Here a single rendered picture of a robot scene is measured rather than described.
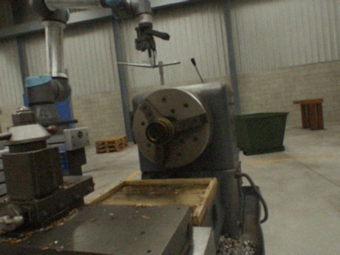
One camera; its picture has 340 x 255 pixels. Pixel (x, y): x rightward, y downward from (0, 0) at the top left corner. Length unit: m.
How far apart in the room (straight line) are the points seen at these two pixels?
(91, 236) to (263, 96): 10.86
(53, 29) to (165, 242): 1.28
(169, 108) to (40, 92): 0.63
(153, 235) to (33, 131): 0.27
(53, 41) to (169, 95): 0.74
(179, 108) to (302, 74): 10.80
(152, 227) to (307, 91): 11.36
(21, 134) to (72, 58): 12.38
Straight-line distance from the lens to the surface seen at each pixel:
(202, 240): 0.45
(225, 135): 1.08
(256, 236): 1.28
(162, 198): 0.78
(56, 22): 1.47
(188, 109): 0.94
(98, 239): 0.41
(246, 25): 11.60
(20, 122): 0.51
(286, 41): 11.74
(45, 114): 1.27
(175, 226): 0.40
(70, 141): 1.16
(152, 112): 0.92
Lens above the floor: 1.14
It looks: 3 degrees down
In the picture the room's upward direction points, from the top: 7 degrees counter-clockwise
